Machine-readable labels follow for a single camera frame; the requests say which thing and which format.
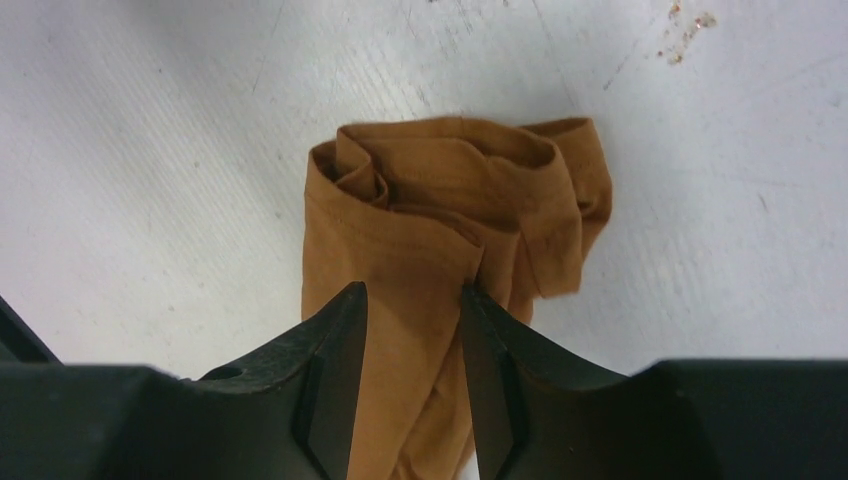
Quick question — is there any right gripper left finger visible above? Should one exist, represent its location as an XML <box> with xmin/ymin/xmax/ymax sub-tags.
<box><xmin>1</xmin><ymin>282</ymin><xmax>368</xmax><ymax>479</ymax></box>

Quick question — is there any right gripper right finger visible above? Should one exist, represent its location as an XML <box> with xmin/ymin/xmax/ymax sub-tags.
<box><xmin>460</xmin><ymin>286</ymin><xmax>847</xmax><ymax>479</ymax></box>

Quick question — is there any brown underwear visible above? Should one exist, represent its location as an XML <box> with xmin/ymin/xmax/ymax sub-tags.
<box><xmin>301</xmin><ymin>117</ymin><xmax>613</xmax><ymax>479</ymax></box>

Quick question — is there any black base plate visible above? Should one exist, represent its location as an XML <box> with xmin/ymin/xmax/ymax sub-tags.
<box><xmin>0</xmin><ymin>298</ymin><xmax>62</xmax><ymax>365</ymax></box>

